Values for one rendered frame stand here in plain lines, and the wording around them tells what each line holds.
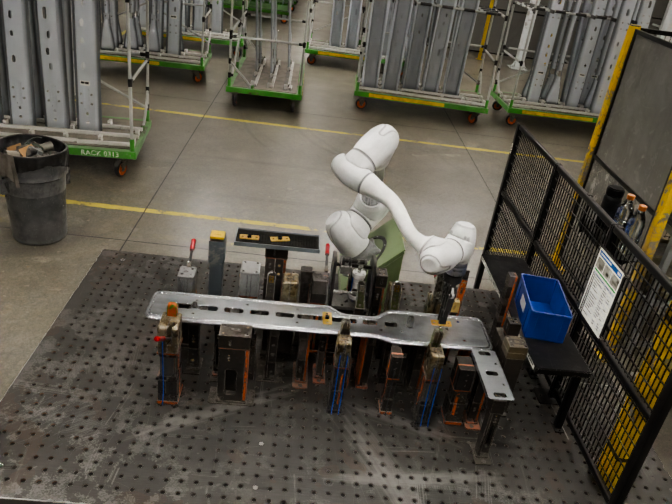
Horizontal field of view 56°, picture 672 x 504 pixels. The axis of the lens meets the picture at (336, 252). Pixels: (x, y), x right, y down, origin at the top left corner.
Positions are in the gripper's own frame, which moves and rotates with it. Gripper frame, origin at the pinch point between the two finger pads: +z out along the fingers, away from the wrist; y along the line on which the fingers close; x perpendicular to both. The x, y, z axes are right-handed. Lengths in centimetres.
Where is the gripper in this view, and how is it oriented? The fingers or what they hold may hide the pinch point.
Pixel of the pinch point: (443, 314)
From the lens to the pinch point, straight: 260.0
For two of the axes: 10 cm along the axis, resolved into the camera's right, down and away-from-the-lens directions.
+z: -1.3, 8.7, 4.7
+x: 9.9, 1.0, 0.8
